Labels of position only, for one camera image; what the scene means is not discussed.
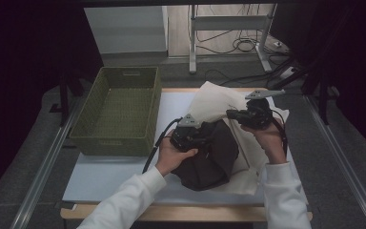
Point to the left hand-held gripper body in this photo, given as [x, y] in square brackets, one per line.
[186, 136]

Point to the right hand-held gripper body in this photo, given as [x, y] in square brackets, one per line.
[257, 111]

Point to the dark cloth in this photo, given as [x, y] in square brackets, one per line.
[213, 162]

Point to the green woven basket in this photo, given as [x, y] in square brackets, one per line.
[120, 111]

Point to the person's left hand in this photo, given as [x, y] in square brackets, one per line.
[171, 159]

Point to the person's right hand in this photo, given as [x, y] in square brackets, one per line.
[270, 143]

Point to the white power strip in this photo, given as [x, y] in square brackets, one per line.
[288, 72]

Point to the black stand leg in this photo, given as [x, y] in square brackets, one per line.
[64, 98]
[323, 101]

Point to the white table mat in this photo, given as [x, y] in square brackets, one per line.
[114, 178]

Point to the white cabinet panel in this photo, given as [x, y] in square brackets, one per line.
[125, 30]

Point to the white metal desk frame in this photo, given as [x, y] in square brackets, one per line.
[225, 23]

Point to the aluminium floor rail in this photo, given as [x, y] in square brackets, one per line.
[340, 152]
[44, 163]

